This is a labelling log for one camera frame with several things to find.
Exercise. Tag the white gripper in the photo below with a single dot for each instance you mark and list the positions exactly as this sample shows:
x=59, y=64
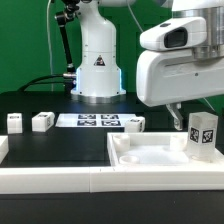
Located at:
x=175, y=76

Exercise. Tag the white square table top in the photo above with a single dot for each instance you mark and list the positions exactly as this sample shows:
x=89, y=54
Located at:
x=154, y=149

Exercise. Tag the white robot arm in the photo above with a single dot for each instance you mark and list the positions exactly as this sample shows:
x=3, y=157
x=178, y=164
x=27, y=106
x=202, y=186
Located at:
x=98, y=78

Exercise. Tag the white fiducial marker sheet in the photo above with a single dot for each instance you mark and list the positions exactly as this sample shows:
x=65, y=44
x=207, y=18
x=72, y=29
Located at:
x=92, y=120

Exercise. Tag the white U-shaped workspace fence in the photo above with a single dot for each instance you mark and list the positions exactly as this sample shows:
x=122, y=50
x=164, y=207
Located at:
x=111, y=178

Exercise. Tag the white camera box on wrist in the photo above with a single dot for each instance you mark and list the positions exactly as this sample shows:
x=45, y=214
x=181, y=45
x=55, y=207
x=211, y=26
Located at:
x=175, y=33

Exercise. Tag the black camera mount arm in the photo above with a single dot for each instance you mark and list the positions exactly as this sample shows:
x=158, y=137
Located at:
x=62, y=18

